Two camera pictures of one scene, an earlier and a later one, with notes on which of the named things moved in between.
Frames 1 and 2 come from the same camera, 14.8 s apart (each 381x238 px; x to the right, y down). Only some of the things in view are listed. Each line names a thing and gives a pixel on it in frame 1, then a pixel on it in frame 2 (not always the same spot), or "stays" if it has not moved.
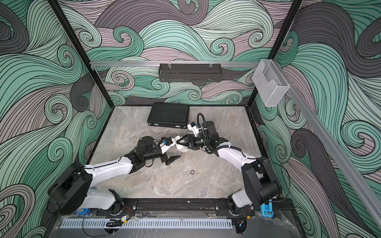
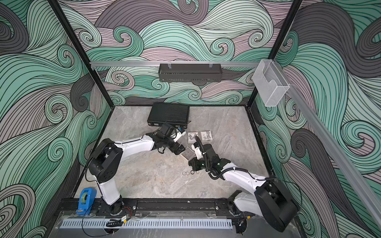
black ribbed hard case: [169, 114] stays
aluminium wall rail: [100, 64] stays
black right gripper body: [199, 142] to [199, 164]
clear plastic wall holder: [270, 83] stays
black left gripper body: [157, 154] to [173, 148]
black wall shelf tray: [190, 73] stays
